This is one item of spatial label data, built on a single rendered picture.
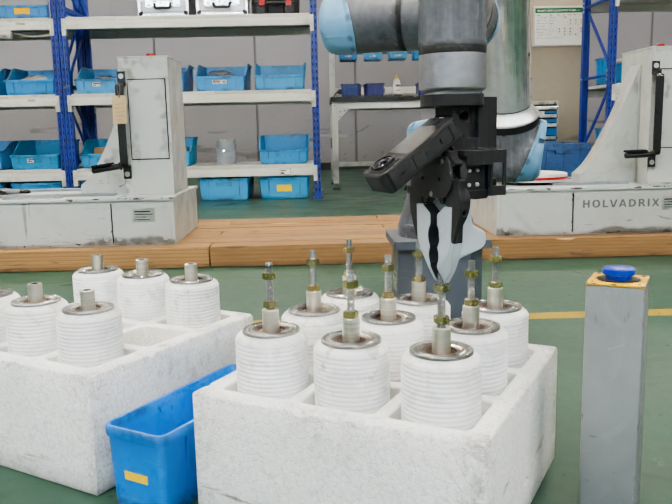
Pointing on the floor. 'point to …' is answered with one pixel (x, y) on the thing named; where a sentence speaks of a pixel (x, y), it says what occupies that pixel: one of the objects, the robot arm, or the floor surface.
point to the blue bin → (158, 447)
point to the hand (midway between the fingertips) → (437, 271)
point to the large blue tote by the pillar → (564, 156)
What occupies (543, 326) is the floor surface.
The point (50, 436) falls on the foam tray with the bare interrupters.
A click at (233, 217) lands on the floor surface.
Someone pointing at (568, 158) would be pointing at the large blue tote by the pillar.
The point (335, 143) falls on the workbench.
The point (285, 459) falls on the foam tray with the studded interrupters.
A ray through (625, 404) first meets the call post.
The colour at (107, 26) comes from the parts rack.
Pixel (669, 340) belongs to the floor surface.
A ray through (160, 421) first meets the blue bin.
